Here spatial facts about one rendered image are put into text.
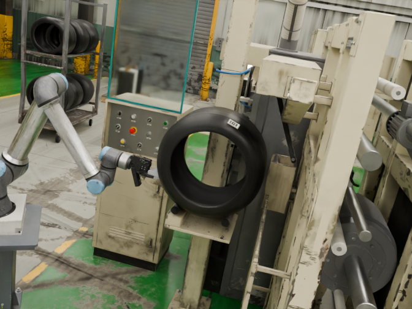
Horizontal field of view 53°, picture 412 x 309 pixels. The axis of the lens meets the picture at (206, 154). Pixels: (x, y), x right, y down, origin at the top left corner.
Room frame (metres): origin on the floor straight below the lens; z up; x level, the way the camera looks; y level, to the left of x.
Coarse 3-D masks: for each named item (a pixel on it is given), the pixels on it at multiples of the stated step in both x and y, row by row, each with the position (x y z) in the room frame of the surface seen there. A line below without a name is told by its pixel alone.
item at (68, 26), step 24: (24, 0) 5.38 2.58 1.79; (72, 0) 6.63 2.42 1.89; (24, 24) 5.38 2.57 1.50; (48, 24) 5.76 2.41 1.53; (72, 24) 5.87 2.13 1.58; (24, 48) 5.39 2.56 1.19; (48, 48) 5.75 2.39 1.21; (72, 48) 5.62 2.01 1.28; (24, 72) 5.39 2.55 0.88; (24, 96) 5.41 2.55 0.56; (72, 96) 5.60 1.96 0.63; (96, 96) 6.58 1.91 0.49; (48, 120) 5.69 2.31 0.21; (72, 120) 5.90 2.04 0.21
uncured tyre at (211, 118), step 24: (192, 120) 2.02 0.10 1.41; (216, 120) 2.00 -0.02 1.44; (240, 120) 2.06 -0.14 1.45; (168, 144) 2.02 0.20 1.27; (240, 144) 1.96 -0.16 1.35; (264, 144) 2.14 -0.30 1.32; (168, 168) 2.01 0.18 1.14; (264, 168) 2.00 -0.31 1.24; (168, 192) 2.03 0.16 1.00; (192, 192) 2.24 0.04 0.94; (216, 192) 2.25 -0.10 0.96; (240, 192) 1.95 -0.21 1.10; (216, 216) 2.00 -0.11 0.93
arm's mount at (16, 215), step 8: (16, 200) 2.21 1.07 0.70; (24, 200) 2.22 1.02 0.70; (16, 208) 2.12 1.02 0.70; (24, 208) 2.15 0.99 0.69; (0, 216) 2.01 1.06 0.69; (8, 216) 2.03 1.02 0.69; (16, 216) 2.04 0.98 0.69; (24, 216) 2.20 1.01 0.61; (0, 224) 1.98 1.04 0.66; (8, 224) 1.99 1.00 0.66; (16, 224) 2.00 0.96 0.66; (0, 232) 1.98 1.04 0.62; (8, 232) 1.99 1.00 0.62; (16, 232) 2.01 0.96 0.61
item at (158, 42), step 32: (128, 0) 2.86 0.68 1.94; (160, 0) 2.83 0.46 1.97; (192, 0) 2.79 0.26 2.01; (128, 32) 2.86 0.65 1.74; (160, 32) 2.82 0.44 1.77; (192, 32) 2.78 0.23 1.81; (128, 64) 2.85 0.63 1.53; (160, 64) 2.82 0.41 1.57; (128, 96) 2.85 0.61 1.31; (160, 96) 2.81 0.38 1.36
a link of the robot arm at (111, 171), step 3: (102, 168) 2.16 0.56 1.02; (105, 168) 2.15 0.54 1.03; (108, 168) 2.15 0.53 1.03; (111, 168) 2.16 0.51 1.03; (114, 168) 2.17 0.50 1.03; (102, 171) 2.14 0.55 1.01; (105, 171) 2.15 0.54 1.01; (108, 171) 2.16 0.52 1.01; (111, 171) 2.16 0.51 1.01; (114, 171) 2.18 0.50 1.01; (108, 174) 2.13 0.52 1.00; (111, 174) 2.16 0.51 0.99; (114, 174) 2.19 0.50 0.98; (111, 177) 2.15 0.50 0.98; (114, 177) 2.21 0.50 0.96; (111, 180) 2.15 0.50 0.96; (111, 183) 2.18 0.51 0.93
